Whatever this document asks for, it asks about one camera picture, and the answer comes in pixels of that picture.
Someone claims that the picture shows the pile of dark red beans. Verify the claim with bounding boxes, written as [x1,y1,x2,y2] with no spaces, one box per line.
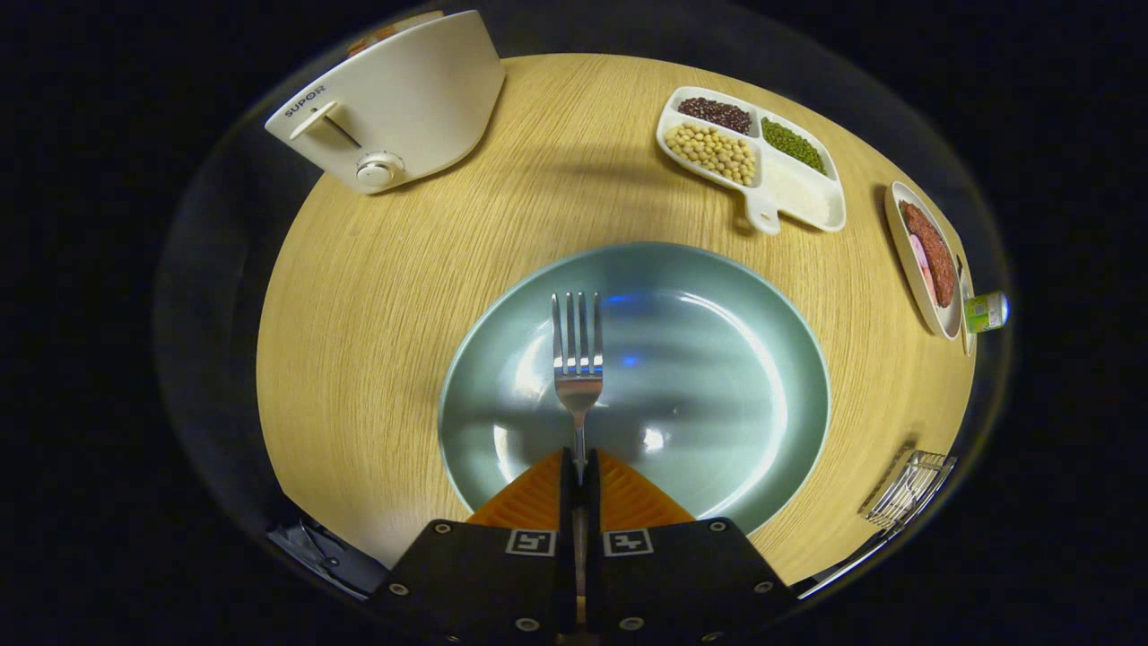
[677,97,752,136]

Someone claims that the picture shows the brown toast slice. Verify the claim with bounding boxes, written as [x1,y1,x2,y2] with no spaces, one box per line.
[345,11,445,57]

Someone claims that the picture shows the round white meat plate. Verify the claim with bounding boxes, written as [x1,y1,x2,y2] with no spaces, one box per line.
[884,181,963,341]

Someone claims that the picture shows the pile of yellow soybeans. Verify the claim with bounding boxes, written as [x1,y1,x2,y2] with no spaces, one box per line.
[664,123,757,188]

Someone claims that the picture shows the teal round plate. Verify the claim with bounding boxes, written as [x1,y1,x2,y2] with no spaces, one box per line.
[437,240,832,537]

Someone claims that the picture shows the silver bottle with green label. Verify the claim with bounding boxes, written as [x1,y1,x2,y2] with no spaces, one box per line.
[964,291,1011,335]

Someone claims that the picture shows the small square metal tray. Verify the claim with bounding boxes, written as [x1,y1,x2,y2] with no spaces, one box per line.
[858,447,958,530]

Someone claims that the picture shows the white toaster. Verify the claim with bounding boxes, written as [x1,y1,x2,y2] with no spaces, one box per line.
[264,9,507,196]

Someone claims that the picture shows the white divided dish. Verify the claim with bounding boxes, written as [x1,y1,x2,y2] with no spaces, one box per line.
[655,85,848,236]

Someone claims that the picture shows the silver metal fork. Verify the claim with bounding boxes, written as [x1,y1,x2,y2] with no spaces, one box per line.
[550,292,604,629]

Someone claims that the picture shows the pile of green mung beans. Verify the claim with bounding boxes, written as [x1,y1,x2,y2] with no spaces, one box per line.
[761,118,828,176]

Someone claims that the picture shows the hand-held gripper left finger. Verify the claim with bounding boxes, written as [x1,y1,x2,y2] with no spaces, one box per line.
[368,449,579,642]

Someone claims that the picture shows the brown meat steak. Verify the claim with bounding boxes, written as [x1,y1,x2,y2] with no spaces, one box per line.
[900,200,957,308]

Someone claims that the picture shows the white square coaster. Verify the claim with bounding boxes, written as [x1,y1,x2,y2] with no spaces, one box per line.
[955,256,978,357]

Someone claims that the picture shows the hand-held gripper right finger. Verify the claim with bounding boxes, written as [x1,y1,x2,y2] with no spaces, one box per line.
[583,449,799,642]

